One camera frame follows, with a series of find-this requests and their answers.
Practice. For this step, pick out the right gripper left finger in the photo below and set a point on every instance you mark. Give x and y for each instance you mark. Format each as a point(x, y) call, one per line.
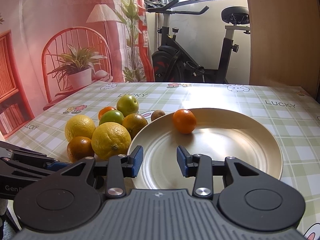
point(116, 169)

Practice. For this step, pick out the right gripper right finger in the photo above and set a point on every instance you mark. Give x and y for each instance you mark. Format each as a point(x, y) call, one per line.
point(203, 168)

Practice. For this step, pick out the large yellow lemon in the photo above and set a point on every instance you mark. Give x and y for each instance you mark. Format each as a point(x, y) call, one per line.
point(110, 139)

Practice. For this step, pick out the dark orange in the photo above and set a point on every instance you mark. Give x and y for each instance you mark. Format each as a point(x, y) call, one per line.
point(78, 148)

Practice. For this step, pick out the bright orange tangerine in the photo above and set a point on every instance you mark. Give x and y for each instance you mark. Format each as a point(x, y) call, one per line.
point(184, 121)

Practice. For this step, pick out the dark orange brownish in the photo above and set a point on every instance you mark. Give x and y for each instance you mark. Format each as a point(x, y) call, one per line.
point(134, 123)

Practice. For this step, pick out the green apple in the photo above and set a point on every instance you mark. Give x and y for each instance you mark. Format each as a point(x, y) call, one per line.
point(112, 116)

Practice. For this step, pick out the beige round plate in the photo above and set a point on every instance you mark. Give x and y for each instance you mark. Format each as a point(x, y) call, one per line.
point(219, 133)

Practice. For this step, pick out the small orange tangerine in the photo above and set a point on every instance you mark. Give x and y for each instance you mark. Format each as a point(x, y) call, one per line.
point(104, 110)

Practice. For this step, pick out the yellow-green apple far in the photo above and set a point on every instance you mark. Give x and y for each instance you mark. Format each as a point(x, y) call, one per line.
point(127, 104)

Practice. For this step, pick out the red printed backdrop curtain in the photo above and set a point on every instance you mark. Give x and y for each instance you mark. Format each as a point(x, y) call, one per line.
point(50, 48)

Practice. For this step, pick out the wooden panel door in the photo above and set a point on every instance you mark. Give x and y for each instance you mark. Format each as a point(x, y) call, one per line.
point(285, 43)

